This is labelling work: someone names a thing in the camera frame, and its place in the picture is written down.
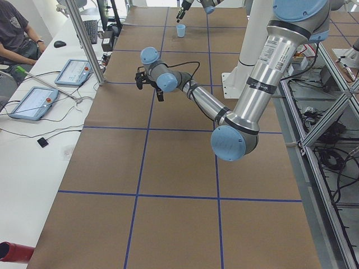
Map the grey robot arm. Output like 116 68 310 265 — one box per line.
176 0 222 23
135 1 343 161

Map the blue teach pendant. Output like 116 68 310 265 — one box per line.
54 59 92 86
9 87 59 121

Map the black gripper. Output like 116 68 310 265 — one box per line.
135 66 164 101
176 0 194 23

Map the aluminium frame rack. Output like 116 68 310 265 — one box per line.
276 36 358 268

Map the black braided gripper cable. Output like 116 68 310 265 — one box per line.
165 61 201 90

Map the black power adapter box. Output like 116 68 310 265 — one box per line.
102 31 114 52

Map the near blue teach pendant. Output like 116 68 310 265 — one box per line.
9 87 59 121

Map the black computer keyboard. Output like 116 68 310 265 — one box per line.
83 20 98 44

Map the black computer mouse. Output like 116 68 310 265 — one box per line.
53 40 67 48

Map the red cylinder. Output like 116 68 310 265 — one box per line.
1 242 35 264

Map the silver rod green handle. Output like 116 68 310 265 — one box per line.
16 66 82 104

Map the small black square pad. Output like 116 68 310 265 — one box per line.
37 137 49 148

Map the light blue plastic cup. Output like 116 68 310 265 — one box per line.
176 24 186 38

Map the far blue teach pendant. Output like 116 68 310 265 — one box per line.
54 59 92 86

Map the seated person in grey shirt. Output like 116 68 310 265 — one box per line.
1 1 47 84

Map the aluminium frame post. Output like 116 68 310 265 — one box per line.
65 0 105 86

